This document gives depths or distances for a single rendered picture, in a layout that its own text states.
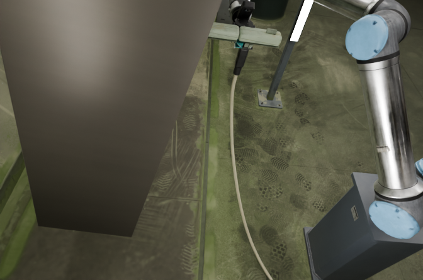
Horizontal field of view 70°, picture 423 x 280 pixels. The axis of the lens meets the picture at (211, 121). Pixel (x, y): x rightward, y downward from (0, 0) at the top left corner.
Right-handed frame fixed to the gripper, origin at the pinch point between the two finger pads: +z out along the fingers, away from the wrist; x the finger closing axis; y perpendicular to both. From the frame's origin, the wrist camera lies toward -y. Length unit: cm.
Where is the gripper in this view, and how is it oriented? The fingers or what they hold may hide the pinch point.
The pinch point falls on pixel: (245, 43)
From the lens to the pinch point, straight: 114.2
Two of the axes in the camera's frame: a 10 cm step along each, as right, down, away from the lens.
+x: -9.9, -0.9, -1.3
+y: -1.6, 5.9, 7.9
